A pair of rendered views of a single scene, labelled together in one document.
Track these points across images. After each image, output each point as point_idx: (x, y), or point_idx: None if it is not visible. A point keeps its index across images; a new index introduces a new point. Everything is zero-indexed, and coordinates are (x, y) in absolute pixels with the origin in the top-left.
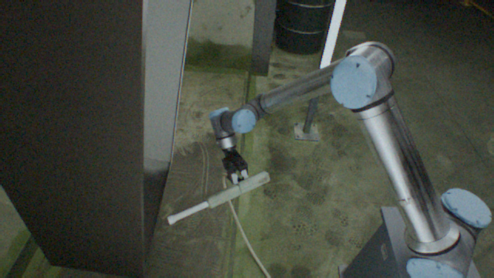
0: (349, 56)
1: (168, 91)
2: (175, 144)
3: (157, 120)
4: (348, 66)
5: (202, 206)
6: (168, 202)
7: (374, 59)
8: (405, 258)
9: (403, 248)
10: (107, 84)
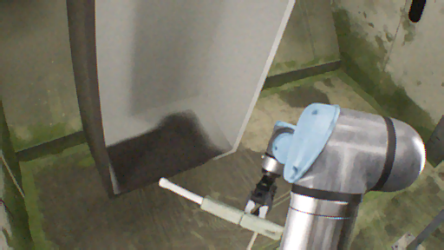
0: (334, 105)
1: (257, 69)
2: None
3: (240, 94)
4: (307, 109)
5: (195, 199)
6: (220, 193)
7: (351, 128)
8: None
9: None
10: None
